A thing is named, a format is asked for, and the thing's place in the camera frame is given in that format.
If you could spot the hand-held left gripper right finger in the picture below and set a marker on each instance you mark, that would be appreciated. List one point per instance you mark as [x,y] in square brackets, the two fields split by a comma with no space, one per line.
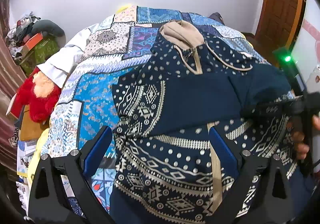
[223,150]

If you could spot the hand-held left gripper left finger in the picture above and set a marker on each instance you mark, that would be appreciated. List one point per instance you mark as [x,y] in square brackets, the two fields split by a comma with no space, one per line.
[97,151]

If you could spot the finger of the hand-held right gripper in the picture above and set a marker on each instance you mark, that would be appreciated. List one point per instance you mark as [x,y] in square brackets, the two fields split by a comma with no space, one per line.
[287,107]

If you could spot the navy patterned hoodie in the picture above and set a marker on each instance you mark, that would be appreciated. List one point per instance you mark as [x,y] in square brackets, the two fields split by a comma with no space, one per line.
[195,94]

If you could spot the pile of clothes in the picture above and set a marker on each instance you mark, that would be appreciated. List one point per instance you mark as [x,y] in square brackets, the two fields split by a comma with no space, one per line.
[21,26]

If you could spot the person's right hand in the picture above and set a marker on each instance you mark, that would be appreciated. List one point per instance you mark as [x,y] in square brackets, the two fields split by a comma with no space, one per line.
[301,149]

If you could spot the blue patchwork bedspread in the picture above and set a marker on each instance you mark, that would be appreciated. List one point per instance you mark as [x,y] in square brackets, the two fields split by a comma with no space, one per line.
[100,94]

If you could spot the brown wooden door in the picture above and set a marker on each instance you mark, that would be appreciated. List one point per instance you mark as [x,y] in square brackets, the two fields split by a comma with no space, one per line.
[277,6]

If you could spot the stack of printed papers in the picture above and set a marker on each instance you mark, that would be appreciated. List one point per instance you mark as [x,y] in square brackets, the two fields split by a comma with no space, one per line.
[25,156]

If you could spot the red plush toy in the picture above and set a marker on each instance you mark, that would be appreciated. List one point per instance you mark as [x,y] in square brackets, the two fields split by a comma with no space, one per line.
[41,104]

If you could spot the brown cardboard box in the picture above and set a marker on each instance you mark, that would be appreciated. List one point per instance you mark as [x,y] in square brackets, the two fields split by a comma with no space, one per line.
[27,126]

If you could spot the dark grey cushion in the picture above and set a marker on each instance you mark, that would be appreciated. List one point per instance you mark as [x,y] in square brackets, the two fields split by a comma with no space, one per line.
[217,17]

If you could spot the white pillow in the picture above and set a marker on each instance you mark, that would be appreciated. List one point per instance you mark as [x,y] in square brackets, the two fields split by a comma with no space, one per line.
[72,46]

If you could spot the brown striped curtain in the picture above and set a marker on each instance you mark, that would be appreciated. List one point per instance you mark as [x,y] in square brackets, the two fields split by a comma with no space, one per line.
[7,84]

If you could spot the green patterned cloth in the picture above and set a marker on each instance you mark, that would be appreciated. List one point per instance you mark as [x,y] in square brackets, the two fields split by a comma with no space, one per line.
[42,51]

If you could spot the orange box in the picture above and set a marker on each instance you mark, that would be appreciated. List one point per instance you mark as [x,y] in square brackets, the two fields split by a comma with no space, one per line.
[32,42]

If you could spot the grey neck pillow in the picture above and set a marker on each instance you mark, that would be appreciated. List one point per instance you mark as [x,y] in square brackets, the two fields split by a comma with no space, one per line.
[48,26]

